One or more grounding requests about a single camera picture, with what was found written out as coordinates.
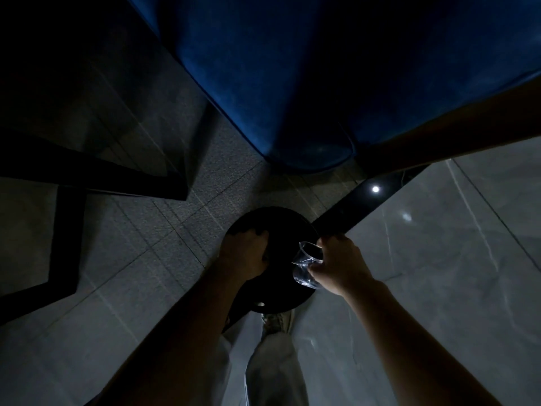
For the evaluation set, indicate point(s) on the person's left hand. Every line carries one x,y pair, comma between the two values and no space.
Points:
243,253

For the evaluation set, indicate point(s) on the person's right hand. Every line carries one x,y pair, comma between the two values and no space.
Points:
342,266

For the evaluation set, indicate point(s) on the clear plastic cup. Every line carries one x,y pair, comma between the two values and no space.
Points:
305,260

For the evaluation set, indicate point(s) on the person's right forearm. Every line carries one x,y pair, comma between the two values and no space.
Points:
418,350

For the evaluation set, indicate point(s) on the person's left forearm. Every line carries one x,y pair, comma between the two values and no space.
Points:
177,342

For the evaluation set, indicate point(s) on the person's right shoe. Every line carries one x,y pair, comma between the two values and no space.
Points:
277,322

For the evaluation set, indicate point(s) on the person's light trousers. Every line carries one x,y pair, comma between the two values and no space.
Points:
274,372

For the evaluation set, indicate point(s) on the black round bin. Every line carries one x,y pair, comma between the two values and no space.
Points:
283,249

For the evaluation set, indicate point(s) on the brown wooden panel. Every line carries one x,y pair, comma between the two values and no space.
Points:
456,126

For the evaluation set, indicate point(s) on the blue sofa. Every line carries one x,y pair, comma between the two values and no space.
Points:
317,71

